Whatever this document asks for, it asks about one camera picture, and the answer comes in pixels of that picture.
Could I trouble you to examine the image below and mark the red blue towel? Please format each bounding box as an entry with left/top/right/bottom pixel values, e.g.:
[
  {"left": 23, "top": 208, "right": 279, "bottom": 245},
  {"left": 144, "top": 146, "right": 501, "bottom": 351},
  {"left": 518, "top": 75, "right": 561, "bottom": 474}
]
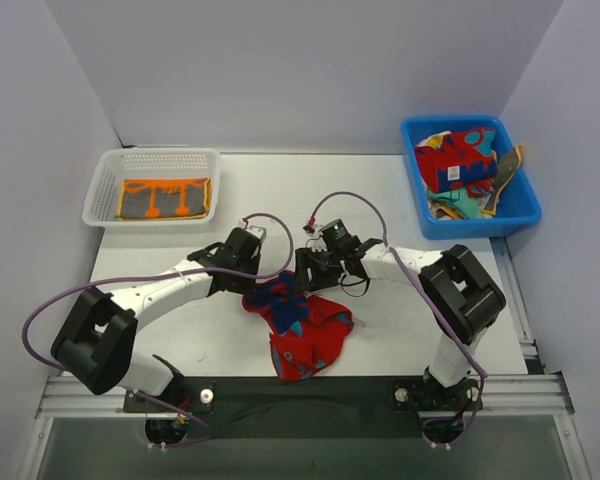
[
  {"left": 242, "top": 270, "right": 354, "bottom": 382},
  {"left": 414, "top": 128, "right": 497, "bottom": 193}
]

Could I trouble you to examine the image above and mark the orange towel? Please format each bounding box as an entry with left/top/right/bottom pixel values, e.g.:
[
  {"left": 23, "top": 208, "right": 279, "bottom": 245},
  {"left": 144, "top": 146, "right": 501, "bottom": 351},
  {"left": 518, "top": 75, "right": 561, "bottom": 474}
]
[{"left": 117, "top": 177, "right": 213, "bottom": 221}]

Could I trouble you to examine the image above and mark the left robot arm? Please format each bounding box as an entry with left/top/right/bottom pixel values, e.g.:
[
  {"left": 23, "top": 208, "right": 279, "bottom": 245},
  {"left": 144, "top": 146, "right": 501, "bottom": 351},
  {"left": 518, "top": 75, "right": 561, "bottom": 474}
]
[{"left": 51, "top": 226, "right": 266, "bottom": 396}]

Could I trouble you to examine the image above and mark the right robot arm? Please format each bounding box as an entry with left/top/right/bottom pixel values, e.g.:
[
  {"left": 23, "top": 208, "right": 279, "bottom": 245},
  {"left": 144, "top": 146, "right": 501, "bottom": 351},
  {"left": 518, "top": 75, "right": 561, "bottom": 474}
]
[{"left": 293, "top": 238, "right": 506, "bottom": 389}]

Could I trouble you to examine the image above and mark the white perforated plastic basket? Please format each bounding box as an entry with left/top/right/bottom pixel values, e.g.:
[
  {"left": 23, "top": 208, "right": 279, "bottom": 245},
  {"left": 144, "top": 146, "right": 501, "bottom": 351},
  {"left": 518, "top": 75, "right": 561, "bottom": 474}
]
[{"left": 82, "top": 146, "right": 221, "bottom": 233}]

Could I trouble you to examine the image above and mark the black base mat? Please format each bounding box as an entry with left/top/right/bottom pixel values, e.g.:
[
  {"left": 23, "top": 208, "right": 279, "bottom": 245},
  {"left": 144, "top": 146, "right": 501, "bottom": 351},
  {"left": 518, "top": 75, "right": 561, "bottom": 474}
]
[{"left": 123, "top": 376, "right": 482, "bottom": 444}]

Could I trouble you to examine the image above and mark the teal patterned towel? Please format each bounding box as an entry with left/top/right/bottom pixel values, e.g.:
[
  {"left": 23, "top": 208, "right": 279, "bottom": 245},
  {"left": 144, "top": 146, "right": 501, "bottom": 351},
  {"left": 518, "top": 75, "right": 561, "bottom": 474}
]
[{"left": 426, "top": 187, "right": 493, "bottom": 221}]

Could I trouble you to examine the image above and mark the grey orange-edged towel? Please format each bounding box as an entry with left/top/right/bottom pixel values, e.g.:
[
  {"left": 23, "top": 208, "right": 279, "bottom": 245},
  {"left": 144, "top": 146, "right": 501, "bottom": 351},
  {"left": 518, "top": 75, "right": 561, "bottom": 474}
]
[{"left": 481, "top": 144, "right": 524, "bottom": 217}]

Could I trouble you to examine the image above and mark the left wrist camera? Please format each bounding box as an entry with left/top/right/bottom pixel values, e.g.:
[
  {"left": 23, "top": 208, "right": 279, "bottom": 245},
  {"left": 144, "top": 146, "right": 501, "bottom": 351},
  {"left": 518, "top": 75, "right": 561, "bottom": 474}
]
[{"left": 245, "top": 226, "right": 267, "bottom": 244}]

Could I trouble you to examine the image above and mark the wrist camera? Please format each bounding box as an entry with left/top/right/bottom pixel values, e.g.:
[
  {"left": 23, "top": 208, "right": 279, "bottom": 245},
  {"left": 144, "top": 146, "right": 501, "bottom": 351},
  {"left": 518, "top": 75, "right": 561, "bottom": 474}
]
[
  {"left": 303, "top": 219, "right": 361, "bottom": 253},
  {"left": 245, "top": 226, "right": 267, "bottom": 244}
]

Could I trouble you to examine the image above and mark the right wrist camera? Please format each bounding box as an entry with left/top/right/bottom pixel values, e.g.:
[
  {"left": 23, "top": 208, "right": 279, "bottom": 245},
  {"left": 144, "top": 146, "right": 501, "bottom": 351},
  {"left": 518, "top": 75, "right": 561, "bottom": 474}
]
[{"left": 303, "top": 219, "right": 361, "bottom": 253}]

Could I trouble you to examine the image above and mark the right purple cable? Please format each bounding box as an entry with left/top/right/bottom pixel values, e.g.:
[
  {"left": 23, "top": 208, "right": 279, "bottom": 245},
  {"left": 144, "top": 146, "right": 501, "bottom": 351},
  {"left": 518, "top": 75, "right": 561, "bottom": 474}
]
[{"left": 304, "top": 191, "right": 489, "bottom": 446}]

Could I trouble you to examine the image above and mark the purple cable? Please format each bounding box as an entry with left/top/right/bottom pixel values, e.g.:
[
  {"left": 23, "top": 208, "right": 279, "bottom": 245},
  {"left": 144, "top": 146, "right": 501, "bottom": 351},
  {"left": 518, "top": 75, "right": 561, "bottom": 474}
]
[
  {"left": 304, "top": 191, "right": 489, "bottom": 446},
  {"left": 20, "top": 212, "right": 296, "bottom": 449}
]

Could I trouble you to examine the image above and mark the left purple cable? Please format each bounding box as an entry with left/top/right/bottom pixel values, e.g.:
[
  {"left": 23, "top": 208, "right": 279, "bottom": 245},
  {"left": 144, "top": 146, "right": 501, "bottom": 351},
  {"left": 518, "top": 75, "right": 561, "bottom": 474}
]
[{"left": 20, "top": 212, "right": 296, "bottom": 449}]

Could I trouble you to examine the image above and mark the aluminium front rail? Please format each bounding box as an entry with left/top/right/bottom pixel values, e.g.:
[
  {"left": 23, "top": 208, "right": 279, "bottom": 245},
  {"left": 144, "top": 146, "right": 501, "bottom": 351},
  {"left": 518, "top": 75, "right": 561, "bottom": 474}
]
[{"left": 19, "top": 375, "right": 591, "bottom": 479}]

